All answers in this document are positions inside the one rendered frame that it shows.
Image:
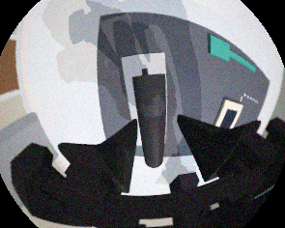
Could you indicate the cream square tile with dark centre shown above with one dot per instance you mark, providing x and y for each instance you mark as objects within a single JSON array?
[{"x": 228, "y": 114}]

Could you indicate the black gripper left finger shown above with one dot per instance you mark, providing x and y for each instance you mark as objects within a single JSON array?
[{"x": 114, "y": 155}]

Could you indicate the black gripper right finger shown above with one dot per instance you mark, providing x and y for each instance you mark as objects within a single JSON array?
[{"x": 212, "y": 145}]

